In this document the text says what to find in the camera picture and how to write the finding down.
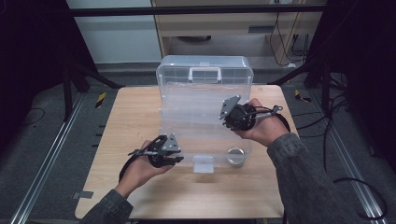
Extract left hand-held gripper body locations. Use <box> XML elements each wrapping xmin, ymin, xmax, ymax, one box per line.
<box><xmin>146</xmin><ymin>133</ymin><xmax>182</xmax><ymax>168</ymax></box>

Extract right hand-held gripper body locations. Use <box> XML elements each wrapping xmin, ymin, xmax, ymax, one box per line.
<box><xmin>219</xmin><ymin>94</ymin><xmax>258</xmax><ymax>132</ymax></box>

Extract clear plastic storage box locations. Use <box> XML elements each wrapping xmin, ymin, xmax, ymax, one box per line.
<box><xmin>155</xmin><ymin>55</ymin><xmax>255</xmax><ymax>175</ymax></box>

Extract small round tin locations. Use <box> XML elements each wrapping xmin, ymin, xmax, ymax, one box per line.
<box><xmin>226</xmin><ymin>147</ymin><xmax>247</xmax><ymax>166</ymax></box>

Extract person's left hand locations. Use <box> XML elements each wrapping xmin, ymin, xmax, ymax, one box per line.
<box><xmin>120</xmin><ymin>139</ymin><xmax>175</xmax><ymax>193</ymax></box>

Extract person's right hand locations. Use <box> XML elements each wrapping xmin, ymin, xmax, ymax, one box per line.
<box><xmin>234</xmin><ymin>97</ymin><xmax>291</xmax><ymax>148</ymax></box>

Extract yellow black striped tape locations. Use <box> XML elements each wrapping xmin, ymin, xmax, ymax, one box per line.
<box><xmin>293</xmin><ymin>89</ymin><xmax>312</xmax><ymax>104</ymax></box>
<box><xmin>94</xmin><ymin>91</ymin><xmax>107</xmax><ymax>109</ymax></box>

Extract light wooden desk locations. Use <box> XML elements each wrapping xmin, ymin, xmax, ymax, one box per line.
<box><xmin>151</xmin><ymin>0</ymin><xmax>328</xmax><ymax>68</ymax></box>

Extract grey tape piece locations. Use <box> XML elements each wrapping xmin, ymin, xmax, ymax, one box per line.
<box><xmin>71</xmin><ymin>190</ymin><xmax>94</xmax><ymax>200</ymax></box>

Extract white cabinet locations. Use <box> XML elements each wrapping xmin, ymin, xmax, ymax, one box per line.
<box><xmin>66</xmin><ymin>0</ymin><xmax>164</xmax><ymax>64</ymax></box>

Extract black curtain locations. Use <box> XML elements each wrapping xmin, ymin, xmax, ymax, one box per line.
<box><xmin>306</xmin><ymin>0</ymin><xmax>396</xmax><ymax>172</ymax></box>
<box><xmin>0</xmin><ymin>0</ymin><xmax>101</xmax><ymax>147</ymax></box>

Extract black frame brace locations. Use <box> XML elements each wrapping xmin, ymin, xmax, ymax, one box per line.
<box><xmin>66</xmin><ymin>59</ymin><xmax>124</xmax><ymax>90</ymax></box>
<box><xmin>269</xmin><ymin>60</ymin><xmax>325</xmax><ymax>87</ymax></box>

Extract hanging black desk cables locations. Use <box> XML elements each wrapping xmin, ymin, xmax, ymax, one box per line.
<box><xmin>269</xmin><ymin>12</ymin><xmax>312</xmax><ymax>67</ymax></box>

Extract bundle of black floor cables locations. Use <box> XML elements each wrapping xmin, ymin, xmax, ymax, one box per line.
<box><xmin>292</xmin><ymin>92</ymin><xmax>349</xmax><ymax>139</ymax></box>

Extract black frame post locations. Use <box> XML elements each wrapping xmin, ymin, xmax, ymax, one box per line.
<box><xmin>321</xmin><ymin>63</ymin><xmax>331</xmax><ymax>115</ymax></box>
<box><xmin>62</xmin><ymin>66</ymin><xmax>74</xmax><ymax>122</ymax></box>

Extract black horizontal frame bar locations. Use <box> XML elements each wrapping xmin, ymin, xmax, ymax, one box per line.
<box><xmin>66</xmin><ymin>4</ymin><xmax>328</xmax><ymax>17</ymax></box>

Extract aluminium floor rail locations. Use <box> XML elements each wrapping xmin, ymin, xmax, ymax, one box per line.
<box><xmin>10</xmin><ymin>92</ymin><xmax>85</xmax><ymax>224</ymax></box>
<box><xmin>311</xmin><ymin>90</ymin><xmax>389</xmax><ymax>224</ymax></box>

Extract thin black floor cable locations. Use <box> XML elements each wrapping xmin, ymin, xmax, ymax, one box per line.
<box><xmin>18</xmin><ymin>106</ymin><xmax>46</xmax><ymax>127</ymax></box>

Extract looped black floor cable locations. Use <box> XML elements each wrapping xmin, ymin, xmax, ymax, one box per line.
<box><xmin>332</xmin><ymin>176</ymin><xmax>389</xmax><ymax>220</ymax></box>

